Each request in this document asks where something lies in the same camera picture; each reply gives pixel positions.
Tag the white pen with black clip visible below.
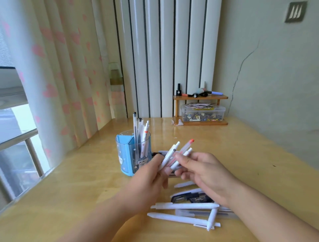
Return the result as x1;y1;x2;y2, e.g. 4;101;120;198
159;141;180;171

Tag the short white pen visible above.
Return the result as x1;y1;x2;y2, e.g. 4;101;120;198
206;208;218;231

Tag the person's left hand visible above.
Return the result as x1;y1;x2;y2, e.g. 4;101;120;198
120;155;173;216

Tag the bunch of upright pens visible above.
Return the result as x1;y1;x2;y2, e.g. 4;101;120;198
132;112;151;150

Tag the white vertical radiator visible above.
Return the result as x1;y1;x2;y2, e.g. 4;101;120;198
113;0;222;118

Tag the grey wall vent plate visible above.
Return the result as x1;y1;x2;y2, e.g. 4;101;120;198
285;1;308;23

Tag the small wooden shelf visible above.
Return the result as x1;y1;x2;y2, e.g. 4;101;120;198
173;94;229;126

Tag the metal window railing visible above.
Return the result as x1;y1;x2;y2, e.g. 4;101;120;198
0;128;44;200

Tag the clear plastic storage box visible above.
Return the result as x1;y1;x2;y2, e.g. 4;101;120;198
180;104;226;122

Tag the person's right forearm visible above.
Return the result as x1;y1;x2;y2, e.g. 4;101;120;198
223;178;319;242

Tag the pink pen with red cap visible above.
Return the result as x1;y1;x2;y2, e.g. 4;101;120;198
171;139;195;164

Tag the person's left forearm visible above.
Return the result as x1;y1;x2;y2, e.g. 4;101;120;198
58;197;140;242

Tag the pile of stickers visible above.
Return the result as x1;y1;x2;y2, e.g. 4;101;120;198
185;103;215;110

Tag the dark pen with metal clip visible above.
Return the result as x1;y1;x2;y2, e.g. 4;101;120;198
171;193;215;203

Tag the plain white pen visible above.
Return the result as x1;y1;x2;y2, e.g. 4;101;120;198
170;148;193;171

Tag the pink heart curtain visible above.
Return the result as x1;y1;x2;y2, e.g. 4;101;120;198
0;0;125;170

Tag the person's right hand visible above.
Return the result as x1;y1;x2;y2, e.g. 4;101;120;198
174;152;240;208

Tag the purple highlighter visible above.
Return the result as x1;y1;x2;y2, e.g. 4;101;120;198
202;88;223;96

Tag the blue cartoon pen holder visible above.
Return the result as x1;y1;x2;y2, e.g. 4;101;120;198
115;130;152;177

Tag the long white pen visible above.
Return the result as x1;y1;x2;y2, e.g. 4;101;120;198
150;202;220;210
147;212;221;228

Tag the translucent frosted pen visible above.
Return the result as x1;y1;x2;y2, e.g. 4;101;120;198
174;209;240;219

